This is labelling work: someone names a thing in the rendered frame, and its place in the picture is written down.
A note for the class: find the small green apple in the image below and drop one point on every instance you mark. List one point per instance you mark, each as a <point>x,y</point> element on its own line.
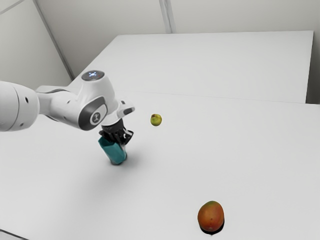
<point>156,119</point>

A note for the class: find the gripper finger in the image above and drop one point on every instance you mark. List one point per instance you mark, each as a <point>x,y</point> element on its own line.
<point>123,150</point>

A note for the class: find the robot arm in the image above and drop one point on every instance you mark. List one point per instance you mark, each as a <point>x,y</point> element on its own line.
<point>62,105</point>

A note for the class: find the red orange mango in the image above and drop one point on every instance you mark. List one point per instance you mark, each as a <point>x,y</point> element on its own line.
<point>210,216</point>

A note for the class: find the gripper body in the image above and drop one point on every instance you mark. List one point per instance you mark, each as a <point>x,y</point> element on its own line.
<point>115,132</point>

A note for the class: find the teal faceted mug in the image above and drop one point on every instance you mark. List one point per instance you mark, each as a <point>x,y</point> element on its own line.
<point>113,152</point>

